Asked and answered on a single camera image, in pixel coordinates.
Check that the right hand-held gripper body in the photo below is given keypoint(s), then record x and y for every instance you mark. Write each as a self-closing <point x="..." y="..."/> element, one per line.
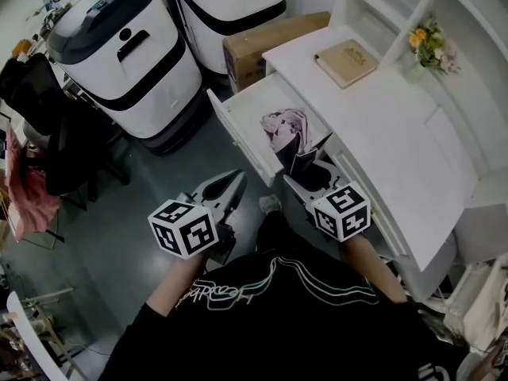
<point x="343" y="212"/>

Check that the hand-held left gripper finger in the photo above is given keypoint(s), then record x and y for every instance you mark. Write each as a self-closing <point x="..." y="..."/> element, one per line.
<point x="214" y="180"/>
<point x="234" y="195"/>

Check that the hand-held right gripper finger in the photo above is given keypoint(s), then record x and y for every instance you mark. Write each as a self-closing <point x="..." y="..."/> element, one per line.
<point x="299" y="191"/>
<point x="332" y="175"/>

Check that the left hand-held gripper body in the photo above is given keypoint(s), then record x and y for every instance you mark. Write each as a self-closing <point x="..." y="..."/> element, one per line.
<point x="182" y="228"/>

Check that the pink grey cloth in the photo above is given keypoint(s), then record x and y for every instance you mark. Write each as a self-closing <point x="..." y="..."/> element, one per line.
<point x="291" y="137"/>

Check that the white desk drawer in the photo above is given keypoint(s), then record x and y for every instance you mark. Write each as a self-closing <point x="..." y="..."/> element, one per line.
<point x="248" y="121"/>

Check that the person's right forearm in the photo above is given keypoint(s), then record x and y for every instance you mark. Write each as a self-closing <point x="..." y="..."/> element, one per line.
<point x="375" y="270"/>

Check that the person's left forearm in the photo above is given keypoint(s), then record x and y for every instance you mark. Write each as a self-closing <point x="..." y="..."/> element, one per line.
<point x="174" y="288"/>

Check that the white desk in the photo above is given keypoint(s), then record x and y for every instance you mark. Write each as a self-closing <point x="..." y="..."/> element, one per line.
<point x="397" y="133"/>

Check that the person's white shoe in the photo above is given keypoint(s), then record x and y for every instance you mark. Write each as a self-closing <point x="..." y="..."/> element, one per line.
<point x="270" y="205"/>

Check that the beige hardcover book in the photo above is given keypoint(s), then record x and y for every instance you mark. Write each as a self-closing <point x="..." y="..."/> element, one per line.
<point x="347" y="62"/>

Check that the person's black printed t-shirt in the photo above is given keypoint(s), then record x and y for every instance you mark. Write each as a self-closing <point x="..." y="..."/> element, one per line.
<point x="278" y="324"/>

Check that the small white vase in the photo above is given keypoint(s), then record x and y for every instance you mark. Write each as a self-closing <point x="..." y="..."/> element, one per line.
<point x="416" y="74"/>

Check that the brown cardboard box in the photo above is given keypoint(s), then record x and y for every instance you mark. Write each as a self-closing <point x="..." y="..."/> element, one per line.
<point x="246" y="50"/>

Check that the white robot with grey lid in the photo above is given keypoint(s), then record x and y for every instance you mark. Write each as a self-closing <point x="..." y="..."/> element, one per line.
<point x="131" y="74"/>

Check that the white robot with black band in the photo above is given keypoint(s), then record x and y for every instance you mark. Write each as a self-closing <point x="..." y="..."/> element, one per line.
<point x="234" y="18"/>

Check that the artificial flower bouquet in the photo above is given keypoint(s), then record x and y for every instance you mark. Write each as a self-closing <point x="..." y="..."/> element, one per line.
<point x="432" y="46"/>

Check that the white ornate carved chair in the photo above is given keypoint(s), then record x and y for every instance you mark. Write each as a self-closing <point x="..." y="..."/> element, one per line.
<point x="484" y="312"/>

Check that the black office chair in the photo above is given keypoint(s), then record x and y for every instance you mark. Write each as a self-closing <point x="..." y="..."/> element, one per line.
<point x="43" y="105"/>

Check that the white curved board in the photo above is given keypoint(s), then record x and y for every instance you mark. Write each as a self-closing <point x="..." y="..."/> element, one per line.
<point x="28" y="339"/>

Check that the wooden frame stand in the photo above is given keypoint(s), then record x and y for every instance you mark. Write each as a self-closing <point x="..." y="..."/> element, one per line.
<point x="49" y="324"/>

